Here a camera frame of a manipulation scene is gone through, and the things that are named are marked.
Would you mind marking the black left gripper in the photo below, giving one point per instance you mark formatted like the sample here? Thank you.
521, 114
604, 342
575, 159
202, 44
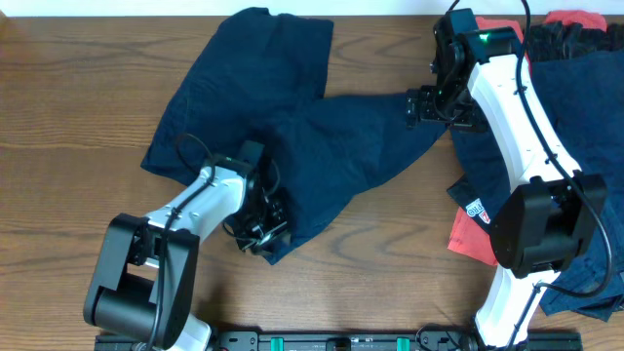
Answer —
280, 228

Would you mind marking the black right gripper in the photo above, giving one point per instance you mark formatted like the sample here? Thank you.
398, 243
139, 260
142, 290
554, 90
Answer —
473, 121

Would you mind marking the navy blue shorts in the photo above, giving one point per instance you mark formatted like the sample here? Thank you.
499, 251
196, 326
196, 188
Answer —
263, 78

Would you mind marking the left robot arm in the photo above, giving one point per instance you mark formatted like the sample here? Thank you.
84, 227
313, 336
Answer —
142, 287

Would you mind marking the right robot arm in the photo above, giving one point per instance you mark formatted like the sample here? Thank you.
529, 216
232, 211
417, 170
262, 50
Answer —
553, 209

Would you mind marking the black shirt with logo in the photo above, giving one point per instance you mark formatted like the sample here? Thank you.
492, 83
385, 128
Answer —
481, 196

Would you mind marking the black textured garment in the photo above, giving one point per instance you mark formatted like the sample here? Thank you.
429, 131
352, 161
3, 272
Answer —
555, 41

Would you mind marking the red shirt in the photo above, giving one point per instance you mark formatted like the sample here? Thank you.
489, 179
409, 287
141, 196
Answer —
468, 235

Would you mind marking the navy blue garment pile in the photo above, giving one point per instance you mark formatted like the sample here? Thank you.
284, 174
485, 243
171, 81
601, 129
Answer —
583, 98

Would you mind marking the red garment at corner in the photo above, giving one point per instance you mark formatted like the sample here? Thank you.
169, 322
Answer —
588, 20

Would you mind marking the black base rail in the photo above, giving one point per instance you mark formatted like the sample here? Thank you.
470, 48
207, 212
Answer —
341, 341

